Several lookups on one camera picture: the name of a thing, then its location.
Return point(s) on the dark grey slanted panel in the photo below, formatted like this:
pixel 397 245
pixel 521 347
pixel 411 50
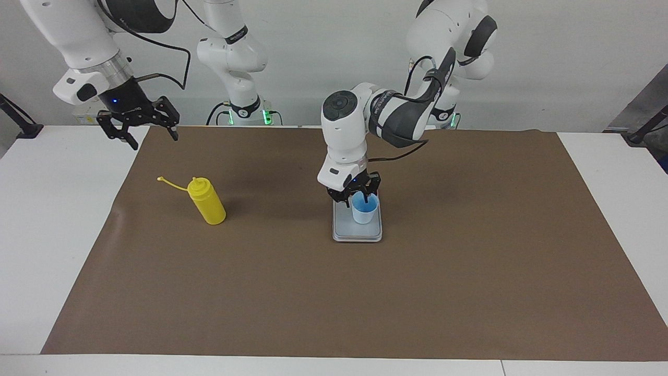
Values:
pixel 647 102

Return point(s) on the white power box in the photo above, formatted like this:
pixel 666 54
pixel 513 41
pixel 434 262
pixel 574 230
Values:
pixel 86 116

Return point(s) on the black clamp stand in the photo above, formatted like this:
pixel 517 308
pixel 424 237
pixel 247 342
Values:
pixel 639 137
pixel 28 129

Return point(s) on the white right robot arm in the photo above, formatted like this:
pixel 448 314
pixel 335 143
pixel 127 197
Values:
pixel 68 31

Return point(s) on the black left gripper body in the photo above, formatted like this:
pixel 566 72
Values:
pixel 355 184

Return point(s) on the brown table mat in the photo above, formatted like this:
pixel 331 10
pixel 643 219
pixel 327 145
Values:
pixel 365 292

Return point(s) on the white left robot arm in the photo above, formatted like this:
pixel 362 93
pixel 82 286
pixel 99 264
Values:
pixel 344 125

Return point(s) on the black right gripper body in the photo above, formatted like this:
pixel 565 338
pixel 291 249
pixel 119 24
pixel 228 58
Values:
pixel 125 102

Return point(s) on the light blue paper cup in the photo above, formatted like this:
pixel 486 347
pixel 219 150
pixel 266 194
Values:
pixel 364 215

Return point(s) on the silver digital kitchen scale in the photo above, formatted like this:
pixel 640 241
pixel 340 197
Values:
pixel 344 230

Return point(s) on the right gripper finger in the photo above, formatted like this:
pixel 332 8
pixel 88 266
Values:
pixel 117 130
pixel 168 116

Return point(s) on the green lit base connector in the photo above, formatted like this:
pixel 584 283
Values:
pixel 266 112

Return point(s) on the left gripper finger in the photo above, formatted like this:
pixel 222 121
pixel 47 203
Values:
pixel 374 184
pixel 340 198

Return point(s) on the yellow squeeze bottle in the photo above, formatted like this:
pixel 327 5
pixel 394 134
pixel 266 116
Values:
pixel 209 206

